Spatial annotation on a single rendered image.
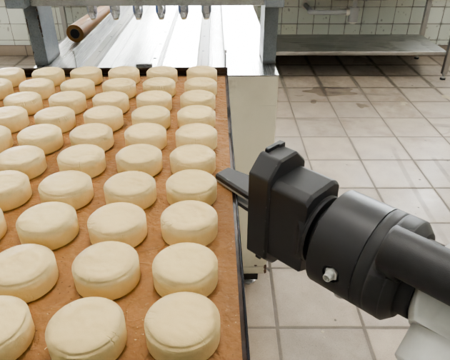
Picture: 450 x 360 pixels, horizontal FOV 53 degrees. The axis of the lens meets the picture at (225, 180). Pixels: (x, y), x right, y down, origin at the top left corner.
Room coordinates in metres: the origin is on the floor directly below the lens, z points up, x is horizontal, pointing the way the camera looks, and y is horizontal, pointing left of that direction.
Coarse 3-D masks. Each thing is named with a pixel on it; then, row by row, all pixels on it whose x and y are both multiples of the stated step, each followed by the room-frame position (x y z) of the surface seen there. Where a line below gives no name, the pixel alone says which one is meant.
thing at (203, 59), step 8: (208, 24) 1.59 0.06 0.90; (200, 32) 1.47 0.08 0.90; (208, 32) 1.47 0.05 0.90; (200, 40) 1.38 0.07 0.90; (208, 40) 1.38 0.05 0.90; (200, 48) 1.29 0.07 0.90; (208, 48) 1.29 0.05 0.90; (200, 56) 1.20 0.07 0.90; (208, 56) 1.20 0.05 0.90; (200, 64) 1.13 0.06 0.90; (208, 64) 1.14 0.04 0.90
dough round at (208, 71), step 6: (192, 66) 0.73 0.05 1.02; (198, 66) 0.73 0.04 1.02; (204, 66) 0.73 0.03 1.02; (210, 66) 0.73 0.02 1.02; (186, 72) 0.71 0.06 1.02; (192, 72) 0.70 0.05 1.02; (198, 72) 0.70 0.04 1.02; (204, 72) 0.70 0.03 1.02; (210, 72) 0.70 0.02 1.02; (216, 72) 0.71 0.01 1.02; (186, 78) 0.71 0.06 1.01; (216, 78) 0.71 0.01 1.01
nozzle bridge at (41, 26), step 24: (24, 0) 1.22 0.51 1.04; (48, 0) 1.25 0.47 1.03; (72, 0) 1.25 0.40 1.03; (96, 0) 1.26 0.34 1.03; (120, 0) 1.26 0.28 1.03; (144, 0) 1.26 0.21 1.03; (168, 0) 1.26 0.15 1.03; (192, 0) 1.26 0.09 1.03; (216, 0) 1.26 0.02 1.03; (240, 0) 1.26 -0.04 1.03; (264, 0) 1.25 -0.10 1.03; (48, 24) 1.38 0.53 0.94; (264, 24) 1.34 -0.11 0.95; (48, 48) 1.34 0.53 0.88; (264, 48) 1.33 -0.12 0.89
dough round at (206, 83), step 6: (192, 78) 0.67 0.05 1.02; (198, 78) 0.67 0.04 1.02; (204, 78) 0.68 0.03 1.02; (210, 78) 0.68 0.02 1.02; (186, 84) 0.65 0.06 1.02; (192, 84) 0.65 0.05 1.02; (198, 84) 0.65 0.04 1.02; (204, 84) 0.65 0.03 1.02; (210, 84) 0.65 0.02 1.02; (216, 84) 0.65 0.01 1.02; (186, 90) 0.64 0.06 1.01; (210, 90) 0.64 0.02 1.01; (216, 90) 0.65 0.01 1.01
